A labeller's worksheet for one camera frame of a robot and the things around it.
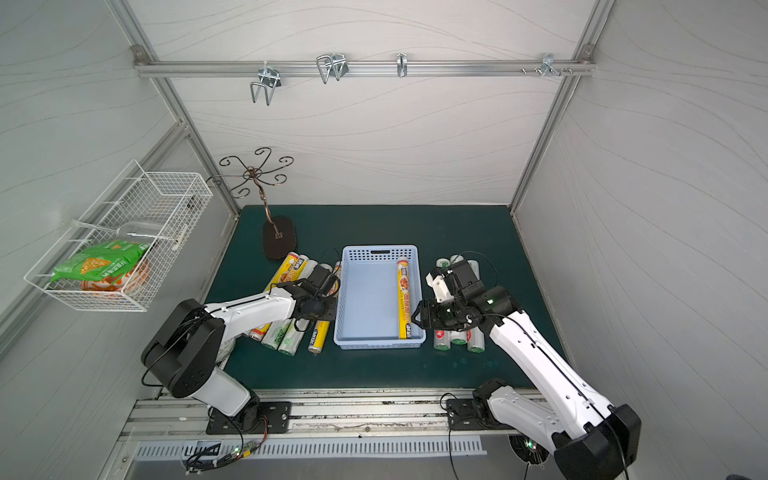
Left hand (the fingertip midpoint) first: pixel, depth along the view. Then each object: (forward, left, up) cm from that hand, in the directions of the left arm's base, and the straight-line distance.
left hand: (332, 311), depth 90 cm
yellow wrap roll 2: (+14, +16, +2) cm, 21 cm away
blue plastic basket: (+2, -11, -2) cm, 11 cm away
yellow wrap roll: (+15, +16, +2) cm, 21 cm away
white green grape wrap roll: (-8, -33, +1) cm, 34 cm away
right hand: (-8, -26, +14) cm, 31 cm away
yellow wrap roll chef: (+3, -22, +2) cm, 23 cm away
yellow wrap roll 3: (-6, +2, +1) cm, 6 cm away
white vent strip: (-33, -27, -2) cm, 42 cm away
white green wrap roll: (-8, +14, +2) cm, 16 cm away
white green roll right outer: (-7, -43, +2) cm, 43 cm away
